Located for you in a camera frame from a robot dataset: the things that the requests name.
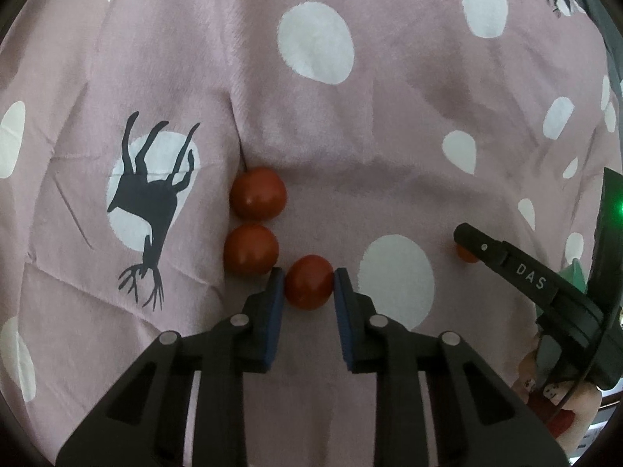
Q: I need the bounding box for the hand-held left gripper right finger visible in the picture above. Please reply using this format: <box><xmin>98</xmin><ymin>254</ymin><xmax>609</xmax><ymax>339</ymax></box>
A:
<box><xmin>333</xmin><ymin>267</ymin><xmax>568</xmax><ymax>467</ymax></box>

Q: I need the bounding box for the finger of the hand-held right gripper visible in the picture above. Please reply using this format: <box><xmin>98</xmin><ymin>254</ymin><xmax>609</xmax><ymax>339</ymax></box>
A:
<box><xmin>453</xmin><ymin>222</ymin><xmax>512</xmax><ymax>267</ymax></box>

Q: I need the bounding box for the grey sofa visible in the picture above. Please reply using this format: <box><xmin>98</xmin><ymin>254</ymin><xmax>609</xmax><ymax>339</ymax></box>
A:
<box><xmin>574</xmin><ymin>0</ymin><xmax>623</xmax><ymax>74</ymax></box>

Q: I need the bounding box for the red cherry tomato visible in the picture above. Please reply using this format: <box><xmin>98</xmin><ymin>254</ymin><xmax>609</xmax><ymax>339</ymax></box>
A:
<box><xmin>284</xmin><ymin>254</ymin><xmax>336</xmax><ymax>311</ymax></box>
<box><xmin>229</xmin><ymin>167</ymin><xmax>288</xmax><ymax>221</ymax></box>
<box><xmin>223</xmin><ymin>224</ymin><xmax>280</xmax><ymax>276</ymax></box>

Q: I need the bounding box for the black cable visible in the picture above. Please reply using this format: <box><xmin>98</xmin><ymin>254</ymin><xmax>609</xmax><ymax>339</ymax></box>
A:
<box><xmin>544</xmin><ymin>297</ymin><xmax>615</xmax><ymax>421</ymax></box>

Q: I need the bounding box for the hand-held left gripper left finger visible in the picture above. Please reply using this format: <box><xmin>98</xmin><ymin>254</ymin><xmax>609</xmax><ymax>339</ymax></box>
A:
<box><xmin>56</xmin><ymin>267</ymin><xmax>286</xmax><ymax>467</ymax></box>

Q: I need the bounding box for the pink polka-dot cloth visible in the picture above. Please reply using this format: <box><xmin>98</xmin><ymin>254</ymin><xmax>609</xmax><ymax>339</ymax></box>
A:
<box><xmin>0</xmin><ymin>0</ymin><xmax>623</xmax><ymax>467</ymax></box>

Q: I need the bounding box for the person's right hand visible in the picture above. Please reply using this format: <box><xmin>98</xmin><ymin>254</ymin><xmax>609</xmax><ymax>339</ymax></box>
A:
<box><xmin>517</xmin><ymin>335</ymin><xmax>604</xmax><ymax>454</ymax></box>

